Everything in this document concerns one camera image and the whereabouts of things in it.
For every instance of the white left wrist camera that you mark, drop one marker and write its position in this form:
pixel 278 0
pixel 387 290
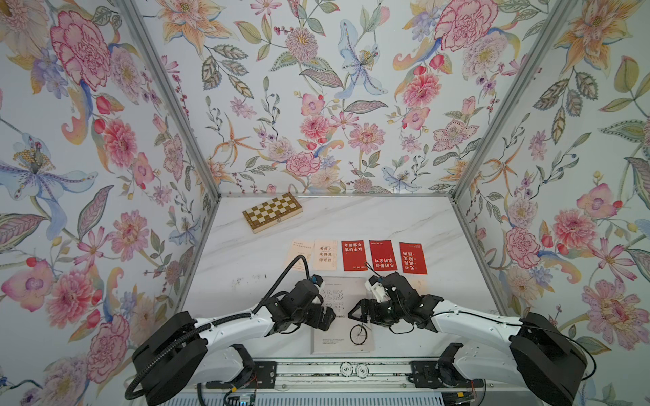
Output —
pixel 317 280

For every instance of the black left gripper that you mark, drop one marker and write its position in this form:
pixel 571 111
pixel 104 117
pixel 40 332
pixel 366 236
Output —
pixel 319 320

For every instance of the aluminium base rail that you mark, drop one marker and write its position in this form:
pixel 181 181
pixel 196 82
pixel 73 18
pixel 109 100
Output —
pixel 334 381

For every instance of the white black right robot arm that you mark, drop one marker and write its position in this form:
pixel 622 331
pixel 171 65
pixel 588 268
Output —
pixel 523 352

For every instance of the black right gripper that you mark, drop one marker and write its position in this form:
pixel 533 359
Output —
pixel 365 304

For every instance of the aluminium corner post left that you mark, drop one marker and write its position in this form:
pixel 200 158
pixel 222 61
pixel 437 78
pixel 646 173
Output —
pixel 139 31

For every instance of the beige card gold characters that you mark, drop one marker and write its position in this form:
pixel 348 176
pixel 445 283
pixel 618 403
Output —
pixel 300 247

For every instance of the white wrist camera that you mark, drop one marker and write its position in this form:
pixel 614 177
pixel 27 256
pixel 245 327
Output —
pixel 317 280
pixel 377 290

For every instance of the beige card red characters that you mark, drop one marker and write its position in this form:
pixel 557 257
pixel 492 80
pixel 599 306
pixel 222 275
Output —
pixel 325 255

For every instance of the wooden folding chess board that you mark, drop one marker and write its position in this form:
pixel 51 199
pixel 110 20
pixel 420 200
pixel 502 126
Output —
pixel 272 212

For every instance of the aluminium corner post right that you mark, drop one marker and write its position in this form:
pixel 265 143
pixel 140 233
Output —
pixel 553 23

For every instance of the aluminium corner post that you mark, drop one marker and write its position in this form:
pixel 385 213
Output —
pixel 139 31
pixel 553 23

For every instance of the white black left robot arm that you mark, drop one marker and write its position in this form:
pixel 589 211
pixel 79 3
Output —
pixel 189 351

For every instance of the white photo album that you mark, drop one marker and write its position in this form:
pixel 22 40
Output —
pixel 344 336

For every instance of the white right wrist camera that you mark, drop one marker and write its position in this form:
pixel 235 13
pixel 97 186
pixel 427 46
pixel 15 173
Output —
pixel 377 290

